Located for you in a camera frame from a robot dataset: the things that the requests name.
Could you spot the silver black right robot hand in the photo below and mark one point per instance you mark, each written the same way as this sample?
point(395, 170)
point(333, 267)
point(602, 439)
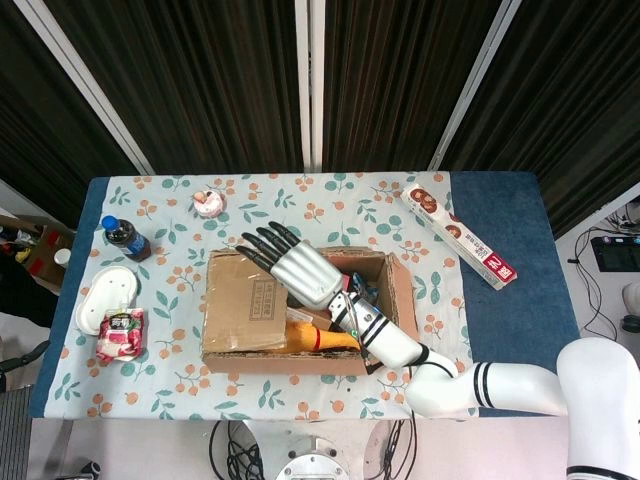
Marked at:
point(305, 272)

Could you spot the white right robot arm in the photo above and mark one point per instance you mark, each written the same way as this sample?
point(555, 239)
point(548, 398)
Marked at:
point(395, 345)

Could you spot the silver white robot base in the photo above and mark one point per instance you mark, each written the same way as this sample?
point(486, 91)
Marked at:
point(310, 455)

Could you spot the blue colourful toy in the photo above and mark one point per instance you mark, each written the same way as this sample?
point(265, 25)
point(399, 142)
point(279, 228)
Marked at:
point(364, 287)

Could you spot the orange fruit print tablecloth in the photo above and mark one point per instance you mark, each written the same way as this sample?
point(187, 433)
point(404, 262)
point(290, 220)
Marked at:
point(325, 210)

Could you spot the yellow rubber chicken toy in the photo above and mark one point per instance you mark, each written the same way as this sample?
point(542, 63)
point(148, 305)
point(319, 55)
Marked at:
point(320, 340)

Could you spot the pink dessert cup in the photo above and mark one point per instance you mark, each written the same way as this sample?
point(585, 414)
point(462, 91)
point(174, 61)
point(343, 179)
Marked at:
point(208, 202)

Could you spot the long white wrap box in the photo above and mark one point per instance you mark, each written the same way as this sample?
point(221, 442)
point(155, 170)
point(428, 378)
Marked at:
point(460, 235)

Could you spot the cola bottle blue label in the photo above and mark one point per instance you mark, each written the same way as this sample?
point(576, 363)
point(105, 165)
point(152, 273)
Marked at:
point(127, 241)

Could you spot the red snack pouch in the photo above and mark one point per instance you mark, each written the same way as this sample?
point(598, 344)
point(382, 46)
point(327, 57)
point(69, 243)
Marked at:
point(121, 335)

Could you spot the white oval dish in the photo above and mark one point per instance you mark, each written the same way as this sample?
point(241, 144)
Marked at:
point(107, 297)

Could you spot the blue table cover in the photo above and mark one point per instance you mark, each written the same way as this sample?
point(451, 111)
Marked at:
point(510, 225)

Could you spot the cardboard box with clutter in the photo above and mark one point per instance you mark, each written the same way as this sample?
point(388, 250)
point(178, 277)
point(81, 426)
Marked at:
point(47, 250)

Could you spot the dark monitor screen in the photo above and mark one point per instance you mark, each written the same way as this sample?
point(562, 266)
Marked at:
point(617, 252)

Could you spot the white rounded device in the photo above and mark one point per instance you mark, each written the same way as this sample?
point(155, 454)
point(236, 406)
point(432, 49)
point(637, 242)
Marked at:
point(632, 305)

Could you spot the black chair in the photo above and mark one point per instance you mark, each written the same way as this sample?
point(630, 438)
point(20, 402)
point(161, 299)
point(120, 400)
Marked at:
point(12, 430)

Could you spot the white partition frame post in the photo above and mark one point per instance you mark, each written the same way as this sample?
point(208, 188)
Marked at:
point(90, 85)
point(472, 85)
point(309, 85)

